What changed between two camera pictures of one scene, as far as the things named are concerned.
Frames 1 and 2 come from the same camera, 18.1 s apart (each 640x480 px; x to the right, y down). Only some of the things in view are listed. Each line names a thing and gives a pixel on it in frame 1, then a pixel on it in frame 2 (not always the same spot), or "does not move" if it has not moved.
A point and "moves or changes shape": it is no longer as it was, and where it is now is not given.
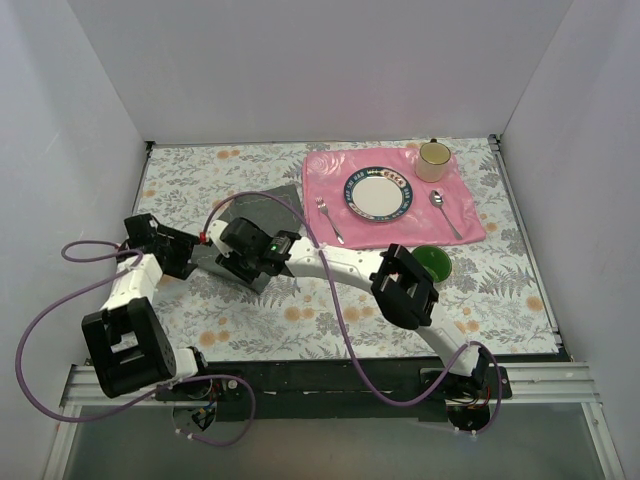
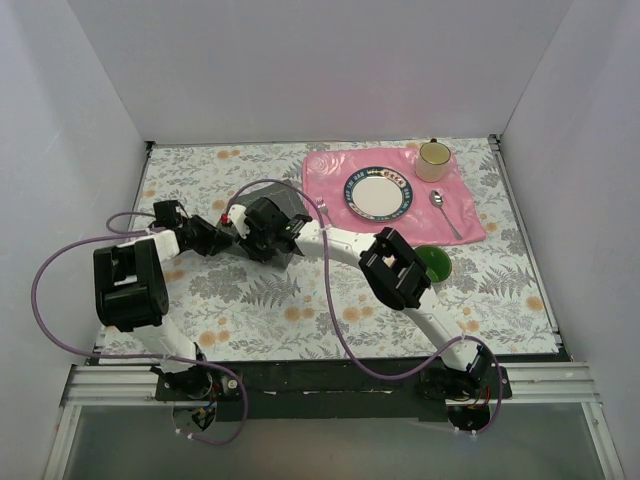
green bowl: (435, 261) does not move
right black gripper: (236, 267) → (253, 240)
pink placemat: (439, 212) does not move
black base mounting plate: (338, 391) does not move
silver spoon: (437, 199) does not move
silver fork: (323, 208) does not move
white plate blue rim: (378, 194) does not move
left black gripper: (179, 251) → (211, 236)
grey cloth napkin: (271, 214) moves or changes shape
